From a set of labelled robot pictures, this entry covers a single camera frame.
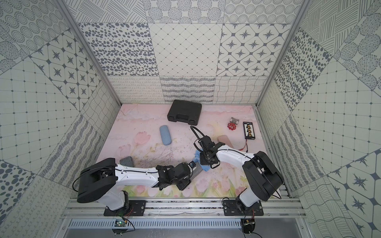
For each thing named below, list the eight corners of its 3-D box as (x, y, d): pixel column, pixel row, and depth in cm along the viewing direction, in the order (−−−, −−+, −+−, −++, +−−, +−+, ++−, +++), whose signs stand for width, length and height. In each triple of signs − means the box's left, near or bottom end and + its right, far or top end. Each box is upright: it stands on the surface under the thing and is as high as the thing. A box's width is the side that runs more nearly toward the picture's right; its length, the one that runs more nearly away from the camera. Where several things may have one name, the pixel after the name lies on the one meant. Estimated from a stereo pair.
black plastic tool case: (167, 120, 112) (166, 116, 108) (175, 103, 124) (174, 98, 120) (197, 126, 109) (197, 121, 105) (202, 107, 121) (202, 103, 117)
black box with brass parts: (244, 139, 103) (245, 137, 101) (242, 123, 112) (243, 121, 111) (254, 140, 103) (255, 138, 101) (252, 123, 112) (252, 122, 110)
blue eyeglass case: (164, 146, 99) (163, 145, 97) (159, 127, 108) (158, 126, 107) (173, 143, 100) (172, 142, 98) (167, 125, 110) (167, 124, 108)
